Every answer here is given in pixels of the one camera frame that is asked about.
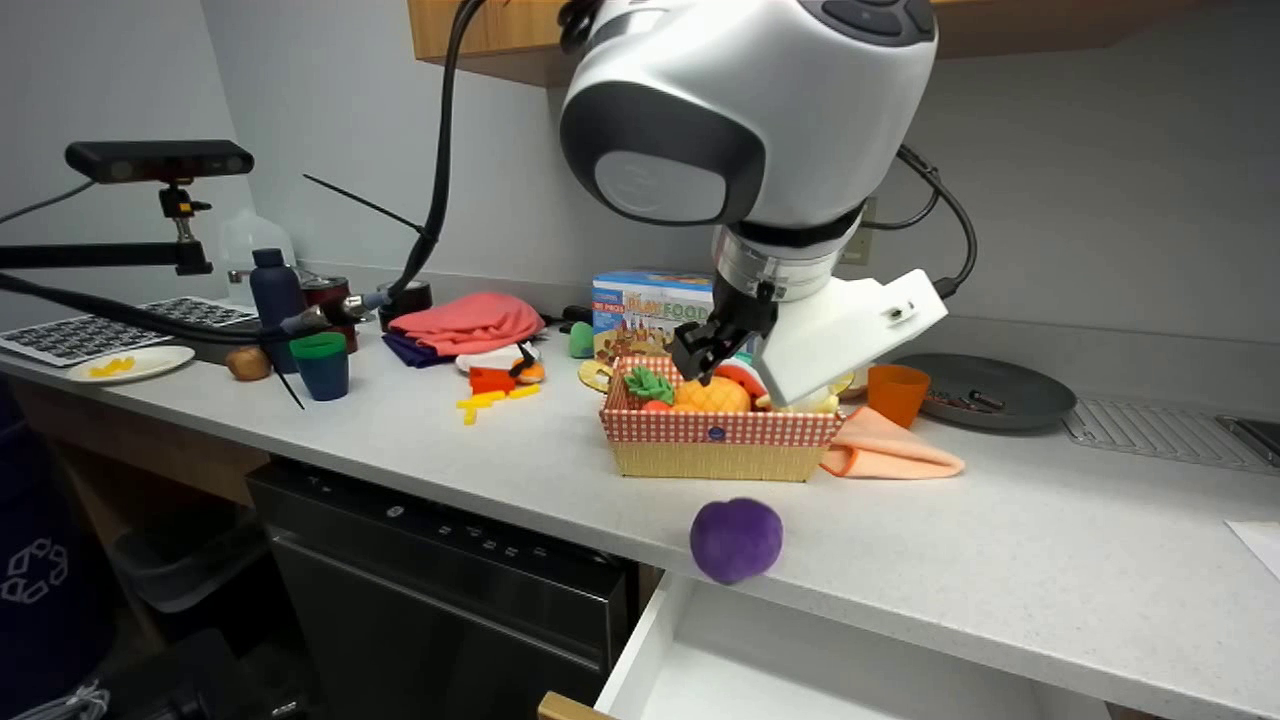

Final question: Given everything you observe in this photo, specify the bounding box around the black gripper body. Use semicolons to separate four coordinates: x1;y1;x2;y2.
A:
702;270;780;358

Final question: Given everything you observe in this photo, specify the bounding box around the purple round plushie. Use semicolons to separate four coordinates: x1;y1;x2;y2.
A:
684;498;788;588

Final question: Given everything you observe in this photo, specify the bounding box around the toy watermelon slice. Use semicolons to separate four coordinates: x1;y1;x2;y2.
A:
718;359;778;408

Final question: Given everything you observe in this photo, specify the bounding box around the orange toy fruit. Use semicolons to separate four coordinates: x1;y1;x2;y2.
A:
676;378;756;418

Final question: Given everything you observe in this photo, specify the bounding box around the green toy vegetable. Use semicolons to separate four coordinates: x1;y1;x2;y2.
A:
621;365;681;408

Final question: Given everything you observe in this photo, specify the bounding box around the blue toy food box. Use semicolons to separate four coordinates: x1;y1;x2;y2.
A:
590;270;718;335

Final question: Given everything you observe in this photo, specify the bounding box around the red checkered toy basket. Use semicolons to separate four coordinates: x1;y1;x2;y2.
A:
597;353;852;486

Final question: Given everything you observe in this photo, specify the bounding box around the orange plastic cup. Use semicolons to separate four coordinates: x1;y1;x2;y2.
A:
863;359;938;431

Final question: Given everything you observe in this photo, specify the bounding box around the red toy fries carton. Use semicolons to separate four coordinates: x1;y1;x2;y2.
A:
454;348;554;402

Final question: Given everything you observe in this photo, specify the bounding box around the yellow toy fry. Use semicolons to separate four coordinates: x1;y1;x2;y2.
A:
454;384;543;430

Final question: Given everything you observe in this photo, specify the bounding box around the red folded cloth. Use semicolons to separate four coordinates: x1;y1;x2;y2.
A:
383;290;550;359

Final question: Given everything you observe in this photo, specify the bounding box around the dark grey round plate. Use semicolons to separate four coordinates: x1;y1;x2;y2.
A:
891;348;1081;437

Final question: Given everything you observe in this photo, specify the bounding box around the dark blue cloth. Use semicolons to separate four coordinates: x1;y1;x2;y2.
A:
379;328;443;372

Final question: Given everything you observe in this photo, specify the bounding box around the black cup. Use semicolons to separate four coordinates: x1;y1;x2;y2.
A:
376;281;437;333

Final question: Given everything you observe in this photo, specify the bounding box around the black dishwasher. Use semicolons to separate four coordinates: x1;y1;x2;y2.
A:
250;455;643;720

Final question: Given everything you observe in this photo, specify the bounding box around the dark red mug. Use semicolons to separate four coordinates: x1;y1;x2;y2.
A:
300;274;360;353

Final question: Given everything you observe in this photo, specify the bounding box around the blue cup green lid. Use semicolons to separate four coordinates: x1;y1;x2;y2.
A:
284;328;354;404

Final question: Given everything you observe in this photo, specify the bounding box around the dark blue bottle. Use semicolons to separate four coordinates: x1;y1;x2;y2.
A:
250;244;313;378

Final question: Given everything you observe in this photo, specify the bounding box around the brown toy ball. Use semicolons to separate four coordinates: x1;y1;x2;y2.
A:
220;340;275;384

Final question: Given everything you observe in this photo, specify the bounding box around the white plate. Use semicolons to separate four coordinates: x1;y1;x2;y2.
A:
65;340;199;388

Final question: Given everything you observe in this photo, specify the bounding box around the black trash bin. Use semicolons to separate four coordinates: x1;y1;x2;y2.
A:
113;513;273;615

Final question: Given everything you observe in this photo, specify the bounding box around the white paper sheet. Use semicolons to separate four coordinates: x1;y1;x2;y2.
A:
1226;516;1280;583

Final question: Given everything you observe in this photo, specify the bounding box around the grey grid drying tray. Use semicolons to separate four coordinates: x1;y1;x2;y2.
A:
0;292;263;372

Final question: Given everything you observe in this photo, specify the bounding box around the blue recycling bin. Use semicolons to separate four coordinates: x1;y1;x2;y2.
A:
0;396;83;713

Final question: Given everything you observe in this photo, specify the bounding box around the wooden wall cabinet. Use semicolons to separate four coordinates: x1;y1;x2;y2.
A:
410;0;1203;87

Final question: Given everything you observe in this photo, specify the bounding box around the black stereo camera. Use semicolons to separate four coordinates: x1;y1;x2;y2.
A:
60;136;257;190

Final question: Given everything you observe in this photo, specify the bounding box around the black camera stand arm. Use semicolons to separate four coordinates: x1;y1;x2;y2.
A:
0;179;215;281

